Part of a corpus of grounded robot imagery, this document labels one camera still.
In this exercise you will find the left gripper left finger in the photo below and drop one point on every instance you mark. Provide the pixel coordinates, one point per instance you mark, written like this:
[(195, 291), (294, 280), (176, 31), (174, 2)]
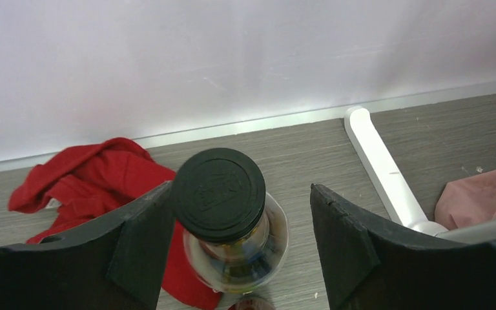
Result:
[(116, 261)]

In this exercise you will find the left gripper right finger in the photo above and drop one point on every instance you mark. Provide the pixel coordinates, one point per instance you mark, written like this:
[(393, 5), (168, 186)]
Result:
[(369, 262)]

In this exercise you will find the clear bottle black cap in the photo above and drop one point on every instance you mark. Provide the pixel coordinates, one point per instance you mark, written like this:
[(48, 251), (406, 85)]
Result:
[(236, 236)]

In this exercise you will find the red cloth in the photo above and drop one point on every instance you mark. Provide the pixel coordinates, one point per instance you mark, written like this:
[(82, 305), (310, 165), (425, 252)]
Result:
[(88, 181)]

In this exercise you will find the pink shorts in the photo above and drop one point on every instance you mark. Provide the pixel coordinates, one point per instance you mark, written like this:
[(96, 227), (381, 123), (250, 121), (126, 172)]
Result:
[(468, 201)]

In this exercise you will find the red lid chili jar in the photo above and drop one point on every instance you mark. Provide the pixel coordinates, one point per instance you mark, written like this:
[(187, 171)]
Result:
[(252, 303)]

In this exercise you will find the white clothes rack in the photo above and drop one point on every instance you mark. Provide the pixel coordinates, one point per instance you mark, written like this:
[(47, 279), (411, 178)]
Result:
[(392, 188)]

